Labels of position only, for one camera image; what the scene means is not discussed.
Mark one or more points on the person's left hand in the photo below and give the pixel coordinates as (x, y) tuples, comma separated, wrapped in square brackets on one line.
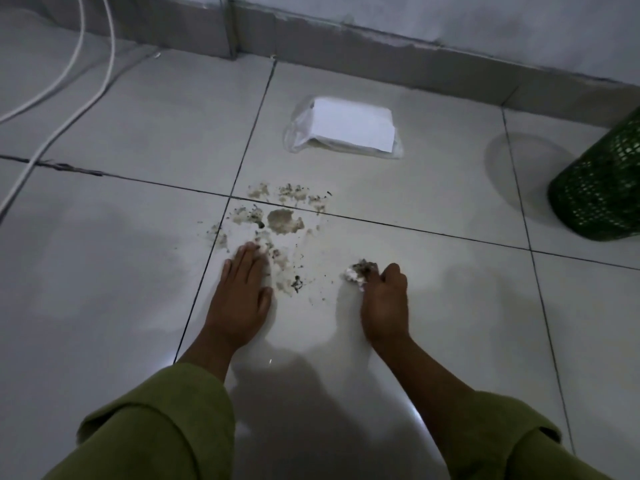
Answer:
[(237, 304)]

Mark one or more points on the person's right hand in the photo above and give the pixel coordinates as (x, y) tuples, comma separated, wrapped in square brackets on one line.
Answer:
[(385, 309)]

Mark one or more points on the person's left thumb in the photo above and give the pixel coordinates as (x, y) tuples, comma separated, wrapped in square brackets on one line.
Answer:
[(266, 297)]

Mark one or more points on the person's right fingers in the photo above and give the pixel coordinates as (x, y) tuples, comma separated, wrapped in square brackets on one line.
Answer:
[(384, 279)]

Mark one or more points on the person's left little finger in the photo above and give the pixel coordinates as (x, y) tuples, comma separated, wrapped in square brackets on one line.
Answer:
[(227, 274)]

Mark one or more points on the white tissue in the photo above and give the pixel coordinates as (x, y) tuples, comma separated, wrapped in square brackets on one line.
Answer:
[(356, 275)]

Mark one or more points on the person's right forearm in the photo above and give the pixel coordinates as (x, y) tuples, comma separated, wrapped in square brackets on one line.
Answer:
[(425, 379)]

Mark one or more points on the person's left forearm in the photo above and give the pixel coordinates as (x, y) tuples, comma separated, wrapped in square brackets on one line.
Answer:
[(210, 357)]

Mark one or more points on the brown spilled food mess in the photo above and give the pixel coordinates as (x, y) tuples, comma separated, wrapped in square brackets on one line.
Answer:
[(282, 222)]

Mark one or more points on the white tissue pack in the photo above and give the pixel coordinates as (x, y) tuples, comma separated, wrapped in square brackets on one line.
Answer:
[(350, 124)]

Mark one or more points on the person's green left sleeve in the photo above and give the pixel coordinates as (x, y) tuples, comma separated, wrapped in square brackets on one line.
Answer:
[(160, 429)]

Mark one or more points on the person's green sleeve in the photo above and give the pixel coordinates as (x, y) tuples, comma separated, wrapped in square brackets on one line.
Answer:
[(160, 429), (525, 444)]

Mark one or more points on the person's green right sleeve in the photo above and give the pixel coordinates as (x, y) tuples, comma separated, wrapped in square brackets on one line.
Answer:
[(525, 444)]

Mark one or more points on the green mesh basket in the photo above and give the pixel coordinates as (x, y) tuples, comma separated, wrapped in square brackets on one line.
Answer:
[(600, 189)]

